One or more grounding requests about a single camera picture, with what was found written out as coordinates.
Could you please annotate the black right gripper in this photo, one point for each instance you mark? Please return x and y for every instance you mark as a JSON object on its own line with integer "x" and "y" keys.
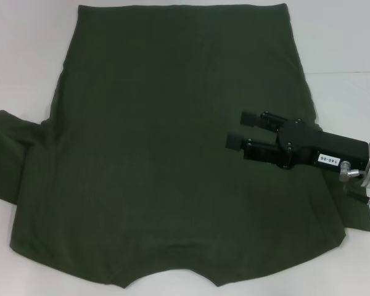
{"x": 308, "y": 145}

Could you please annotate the dark green t-shirt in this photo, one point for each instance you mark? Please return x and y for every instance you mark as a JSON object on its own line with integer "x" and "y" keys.
{"x": 142, "y": 138}

